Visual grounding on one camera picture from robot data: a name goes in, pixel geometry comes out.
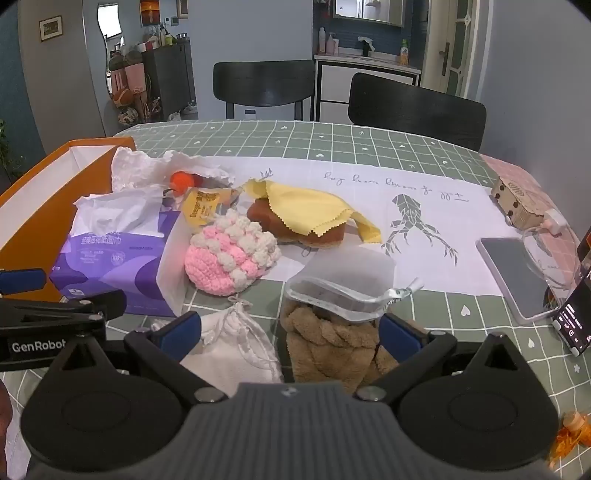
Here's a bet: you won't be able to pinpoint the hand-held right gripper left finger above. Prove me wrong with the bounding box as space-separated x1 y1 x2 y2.
45 311 227 402

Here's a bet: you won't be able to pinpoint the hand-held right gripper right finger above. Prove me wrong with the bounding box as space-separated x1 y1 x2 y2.
355 313 542 402

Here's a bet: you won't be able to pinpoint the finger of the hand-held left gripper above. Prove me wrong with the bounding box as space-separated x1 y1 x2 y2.
0 268 48 294
0 291 127 332

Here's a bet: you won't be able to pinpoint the orange cardboard box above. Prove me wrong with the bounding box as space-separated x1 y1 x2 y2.
0 137 137 303

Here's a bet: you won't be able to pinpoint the white drawstring pouch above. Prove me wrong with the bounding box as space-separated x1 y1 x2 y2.
150 298 284 398

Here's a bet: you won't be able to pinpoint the pink and white crochet hat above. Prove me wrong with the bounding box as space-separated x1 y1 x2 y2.
185 208 282 292

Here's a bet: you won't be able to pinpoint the yellow snack packet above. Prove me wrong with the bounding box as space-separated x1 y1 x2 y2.
178 187 242 232

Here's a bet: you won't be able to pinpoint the brown bear-shaped felt pad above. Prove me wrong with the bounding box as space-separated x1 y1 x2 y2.
246 198 348 251

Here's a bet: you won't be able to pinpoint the bagged white knit item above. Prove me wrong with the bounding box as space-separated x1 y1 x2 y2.
111 147 236 195

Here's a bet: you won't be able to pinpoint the yellow cleaning cloth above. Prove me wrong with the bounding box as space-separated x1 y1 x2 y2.
242 178 384 243

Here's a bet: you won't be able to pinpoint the purple tissue pack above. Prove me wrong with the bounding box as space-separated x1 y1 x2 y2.
48 187 184 318

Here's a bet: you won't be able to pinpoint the green houseplant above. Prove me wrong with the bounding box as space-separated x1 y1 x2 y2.
0 119 25 182

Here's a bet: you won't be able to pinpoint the white flat phone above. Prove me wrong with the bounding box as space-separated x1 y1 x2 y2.
475 236 567 324

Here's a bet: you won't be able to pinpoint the white printed table runner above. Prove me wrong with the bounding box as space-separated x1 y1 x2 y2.
159 154 525 298

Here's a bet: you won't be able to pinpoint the small orange plush toy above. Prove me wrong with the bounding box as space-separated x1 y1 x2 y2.
169 171 205 195

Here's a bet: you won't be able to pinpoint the black phone on stand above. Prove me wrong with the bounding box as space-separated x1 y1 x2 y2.
551 258 591 358

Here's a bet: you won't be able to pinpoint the small wooden box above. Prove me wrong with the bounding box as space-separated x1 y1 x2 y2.
489 175 551 229

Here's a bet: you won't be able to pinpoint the white charger plug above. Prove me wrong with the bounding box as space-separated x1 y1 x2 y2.
540 209 570 234

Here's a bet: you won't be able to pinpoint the pink checkered cloth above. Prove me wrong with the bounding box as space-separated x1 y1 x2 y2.
480 152 583 261

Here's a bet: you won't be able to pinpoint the orange wrapped toy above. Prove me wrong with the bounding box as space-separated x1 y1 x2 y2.
549 411 591 468

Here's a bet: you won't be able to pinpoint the white sneakers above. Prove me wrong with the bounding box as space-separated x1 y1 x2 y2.
168 103 199 122

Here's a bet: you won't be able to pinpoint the black chair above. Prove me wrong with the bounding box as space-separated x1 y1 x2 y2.
348 73 488 152
213 60 316 121

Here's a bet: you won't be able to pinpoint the pink bag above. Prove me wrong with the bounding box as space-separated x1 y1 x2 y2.
110 62 148 95

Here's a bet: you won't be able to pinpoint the black storage cabinet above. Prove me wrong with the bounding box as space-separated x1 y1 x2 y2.
141 39 195 121

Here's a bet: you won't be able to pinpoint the framed landscape picture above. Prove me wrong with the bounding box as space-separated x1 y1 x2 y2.
39 16 64 42

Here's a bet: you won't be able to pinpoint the white drawer cabinet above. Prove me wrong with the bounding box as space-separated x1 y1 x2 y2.
314 54 422 125

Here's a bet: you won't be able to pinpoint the white panel door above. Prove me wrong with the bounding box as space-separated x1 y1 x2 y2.
420 0 482 100

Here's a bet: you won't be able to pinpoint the wavy wall mirror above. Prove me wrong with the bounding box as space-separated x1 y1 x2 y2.
97 2 123 100

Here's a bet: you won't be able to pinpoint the rectangular wall mirror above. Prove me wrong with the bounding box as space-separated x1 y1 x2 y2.
333 0 406 27

